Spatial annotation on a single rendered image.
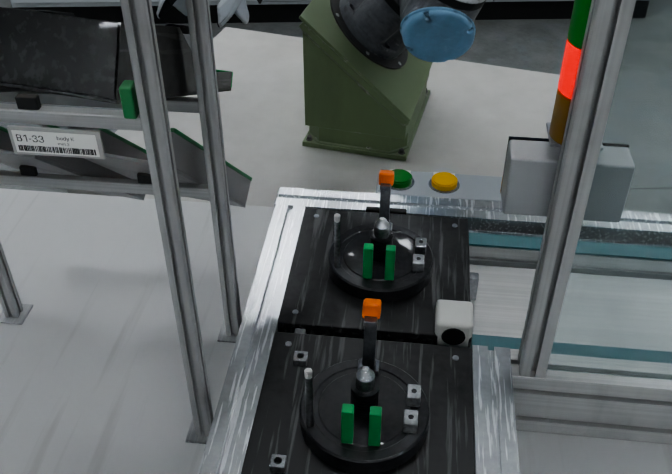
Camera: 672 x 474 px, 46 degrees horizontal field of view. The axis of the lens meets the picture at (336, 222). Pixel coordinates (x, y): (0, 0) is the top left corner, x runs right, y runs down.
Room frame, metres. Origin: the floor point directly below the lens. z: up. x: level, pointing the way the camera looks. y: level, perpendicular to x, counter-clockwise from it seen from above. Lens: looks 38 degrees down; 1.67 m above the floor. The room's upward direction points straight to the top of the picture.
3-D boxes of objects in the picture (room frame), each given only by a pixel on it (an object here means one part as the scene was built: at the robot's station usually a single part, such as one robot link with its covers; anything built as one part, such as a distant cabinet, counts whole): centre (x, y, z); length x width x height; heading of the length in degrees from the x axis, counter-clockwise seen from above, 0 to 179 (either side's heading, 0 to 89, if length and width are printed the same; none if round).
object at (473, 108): (1.35, -0.05, 0.84); 0.90 x 0.70 x 0.03; 72
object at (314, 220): (0.81, -0.06, 0.96); 0.24 x 0.24 x 0.02; 83
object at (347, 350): (0.55, -0.03, 1.01); 0.24 x 0.24 x 0.13; 83
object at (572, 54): (0.67, -0.24, 1.33); 0.05 x 0.05 x 0.05
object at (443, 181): (1.01, -0.17, 0.96); 0.04 x 0.04 x 0.02
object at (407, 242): (0.81, -0.06, 0.98); 0.14 x 0.14 x 0.02
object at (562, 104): (0.67, -0.24, 1.28); 0.05 x 0.05 x 0.05
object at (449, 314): (0.70, -0.15, 0.97); 0.05 x 0.05 x 0.04; 83
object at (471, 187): (1.01, -0.17, 0.93); 0.21 x 0.07 x 0.06; 83
